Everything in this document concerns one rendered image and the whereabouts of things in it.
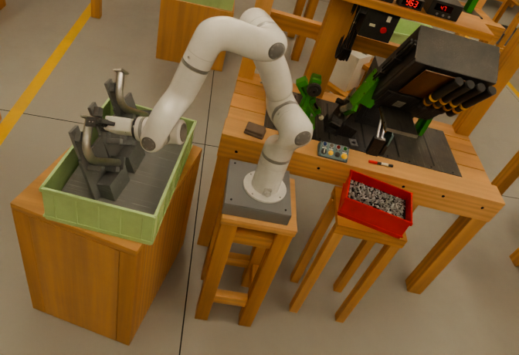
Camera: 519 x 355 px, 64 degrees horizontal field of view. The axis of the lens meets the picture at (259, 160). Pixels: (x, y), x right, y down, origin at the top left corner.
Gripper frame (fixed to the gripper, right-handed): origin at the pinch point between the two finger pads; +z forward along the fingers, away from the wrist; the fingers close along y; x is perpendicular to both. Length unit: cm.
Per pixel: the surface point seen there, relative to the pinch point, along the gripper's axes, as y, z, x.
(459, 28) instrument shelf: -82, -135, -78
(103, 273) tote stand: -33, 7, 56
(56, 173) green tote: -9.3, 18.6, 17.7
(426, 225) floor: -217, -154, 20
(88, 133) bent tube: 0.7, 2.0, 3.5
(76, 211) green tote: -9.3, 8.0, 30.4
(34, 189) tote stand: -18.5, 33.9, 24.8
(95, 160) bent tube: -5.5, 1.6, 12.0
